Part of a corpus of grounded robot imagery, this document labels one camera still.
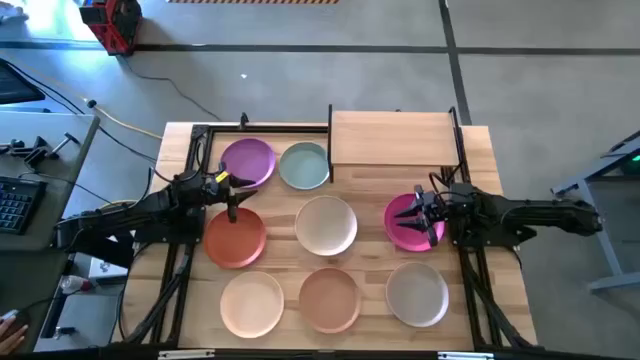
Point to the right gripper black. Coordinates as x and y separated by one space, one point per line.
436 210

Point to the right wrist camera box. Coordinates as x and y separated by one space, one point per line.
463 191

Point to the terracotta plate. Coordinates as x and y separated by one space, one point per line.
330 300

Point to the black keyboard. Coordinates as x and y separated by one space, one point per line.
17 205

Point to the red tool cart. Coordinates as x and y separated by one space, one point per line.
112 25

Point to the blue-grey metal stand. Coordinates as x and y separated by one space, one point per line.
607 240

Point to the black laptop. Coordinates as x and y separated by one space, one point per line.
17 85

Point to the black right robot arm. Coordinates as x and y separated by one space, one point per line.
540 212

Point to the wooden shelf with black legs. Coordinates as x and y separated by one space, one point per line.
395 137

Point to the light grey plate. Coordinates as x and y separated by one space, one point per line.
416 295

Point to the light teal plate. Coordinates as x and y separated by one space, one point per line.
304 167

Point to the person's hand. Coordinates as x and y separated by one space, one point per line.
11 337

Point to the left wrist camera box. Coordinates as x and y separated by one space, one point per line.
189 181

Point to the cream white plate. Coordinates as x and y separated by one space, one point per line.
325 225

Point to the black aluminium rig frame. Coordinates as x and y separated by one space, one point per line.
270 129

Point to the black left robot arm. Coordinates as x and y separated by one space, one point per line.
125 215

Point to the magenta plate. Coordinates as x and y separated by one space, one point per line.
407 241

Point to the red-orange plate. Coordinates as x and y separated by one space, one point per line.
235 242

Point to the pale peach plate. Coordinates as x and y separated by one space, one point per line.
251 305

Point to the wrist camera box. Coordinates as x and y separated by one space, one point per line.
189 181
463 191

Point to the black clamp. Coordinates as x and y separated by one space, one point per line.
35 150

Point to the grey desk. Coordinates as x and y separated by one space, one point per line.
60 165

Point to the purple plate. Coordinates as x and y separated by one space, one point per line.
250 160

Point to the yellow tag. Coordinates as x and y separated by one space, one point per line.
222 177

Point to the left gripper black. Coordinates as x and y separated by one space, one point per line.
222 192

